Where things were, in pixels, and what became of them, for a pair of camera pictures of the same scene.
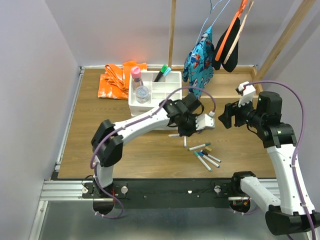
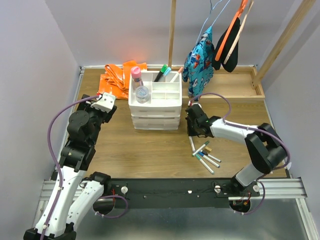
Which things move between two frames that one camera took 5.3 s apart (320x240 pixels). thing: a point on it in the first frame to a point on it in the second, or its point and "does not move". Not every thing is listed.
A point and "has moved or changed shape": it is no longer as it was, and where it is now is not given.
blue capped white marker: (208, 159) does not move
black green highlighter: (162, 70) does not move
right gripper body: (251, 114) to (192, 130)
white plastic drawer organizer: (158, 91) does not move
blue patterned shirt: (198, 69) does not move
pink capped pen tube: (136, 78) does not move
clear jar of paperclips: (142, 93) does not move
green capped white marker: (198, 146) has moved or changed shape
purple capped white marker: (185, 142) to (192, 143)
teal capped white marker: (202, 161) has moved or changed shape
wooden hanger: (249, 5) does not move
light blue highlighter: (167, 72) does not move
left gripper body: (188, 122) to (100, 116)
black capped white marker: (206, 154) does not move
